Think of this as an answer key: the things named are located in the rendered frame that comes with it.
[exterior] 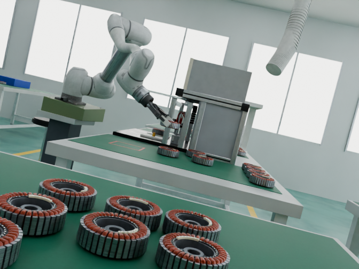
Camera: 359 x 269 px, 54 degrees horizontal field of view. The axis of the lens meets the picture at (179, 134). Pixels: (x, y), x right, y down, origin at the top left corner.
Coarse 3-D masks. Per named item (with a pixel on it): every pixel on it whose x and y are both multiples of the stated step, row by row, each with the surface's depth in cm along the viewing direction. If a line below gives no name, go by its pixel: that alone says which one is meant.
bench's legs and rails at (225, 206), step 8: (56, 160) 142; (64, 160) 142; (144, 184) 352; (168, 192) 350; (176, 192) 349; (200, 200) 348; (208, 200) 347; (224, 208) 338; (272, 216) 138; (280, 216) 135
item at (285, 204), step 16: (144, 128) 333; (48, 144) 138; (64, 144) 140; (80, 144) 150; (80, 160) 137; (96, 160) 137; (112, 160) 136; (128, 160) 139; (144, 160) 148; (240, 160) 247; (144, 176) 135; (160, 176) 135; (176, 176) 134; (192, 176) 138; (208, 176) 147; (208, 192) 133; (224, 192) 133; (240, 192) 132; (256, 192) 136; (272, 192) 145; (288, 192) 155; (272, 208) 132; (288, 208) 131
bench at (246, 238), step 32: (0, 160) 92; (32, 160) 101; (0, 192) 68; (32, 192) 73; (128, 192) 91; (160, 224) 72; (224, 224) 83; (256, 224) 89; (32, 256) 47; (64, 256) 49; (96, 256) 51; (256, 256) 67; (288, 256) 71; (320, 256) 76; (352, 256) 82
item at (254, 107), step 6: (246, 102) 310; (252, 102) 309; (252, 108) 334; (258, 108) 318; (252, 114) 334; (246, 120) 340; (252, 120) 335; (246, 126) 335; (246, 132) 336; (246, 138) 336; (240, 144) 340; (246, 144) 336
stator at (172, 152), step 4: (160, 148) 176; (164, 148) 175; (168, 148) 182; (172, 148) 183; (160, 152) 175; (164, 152) 174; (168, 152) 174; (172, 152) 174; (176, 152) 176; (168, 156) 175; (172, 156) 175; (176, 156) 177
